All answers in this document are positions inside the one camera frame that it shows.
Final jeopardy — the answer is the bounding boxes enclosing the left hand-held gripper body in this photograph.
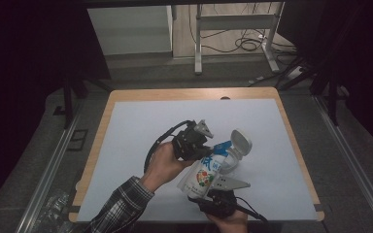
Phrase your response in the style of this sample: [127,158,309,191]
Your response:
[171,119,216,162]

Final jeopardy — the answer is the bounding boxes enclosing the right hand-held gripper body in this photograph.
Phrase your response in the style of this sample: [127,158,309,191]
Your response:
[195,176,253,218]

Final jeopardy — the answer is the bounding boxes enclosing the person's right hand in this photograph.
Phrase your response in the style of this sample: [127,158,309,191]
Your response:
[207,211,249,233]

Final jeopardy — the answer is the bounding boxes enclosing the person's left hand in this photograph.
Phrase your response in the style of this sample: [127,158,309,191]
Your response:
[141,141,194,192]

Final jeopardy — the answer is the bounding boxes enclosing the white power strip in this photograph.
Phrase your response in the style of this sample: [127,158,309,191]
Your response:
[286,65,304,81]

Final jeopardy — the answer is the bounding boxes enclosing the black metal stand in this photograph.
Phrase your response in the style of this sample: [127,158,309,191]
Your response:
[52,73,112,130]
[278,54,342,127]

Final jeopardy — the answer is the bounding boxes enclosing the grey cabinet panel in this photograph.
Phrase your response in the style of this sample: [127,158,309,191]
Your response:
[86,5,174,56]

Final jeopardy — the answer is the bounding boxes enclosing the clear plastic bag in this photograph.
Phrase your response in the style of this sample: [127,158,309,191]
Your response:
[38,191,71,233]

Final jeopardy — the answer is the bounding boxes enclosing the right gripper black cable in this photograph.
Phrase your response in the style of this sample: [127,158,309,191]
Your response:
[235,195,269,223]

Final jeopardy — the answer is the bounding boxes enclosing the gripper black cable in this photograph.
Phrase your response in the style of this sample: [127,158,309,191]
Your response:
[235,195,269,223]
[143,119,196,173]

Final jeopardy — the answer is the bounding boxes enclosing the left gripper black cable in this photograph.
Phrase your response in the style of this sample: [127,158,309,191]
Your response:
[143,119,196,173]

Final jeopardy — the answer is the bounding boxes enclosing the black floor frame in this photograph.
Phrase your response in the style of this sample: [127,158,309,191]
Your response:
[66,128,89,151]

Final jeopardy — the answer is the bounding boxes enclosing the black floor cables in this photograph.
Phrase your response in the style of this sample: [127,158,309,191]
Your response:
[187,3,298,55]

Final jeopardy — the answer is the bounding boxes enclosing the white metal desk frame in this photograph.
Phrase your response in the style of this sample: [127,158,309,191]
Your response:
[193,1,286,76]

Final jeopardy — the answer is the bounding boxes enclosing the metal floor rail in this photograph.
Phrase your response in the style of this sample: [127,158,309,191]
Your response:
[313,95,373,233]
[14,99,85,233]

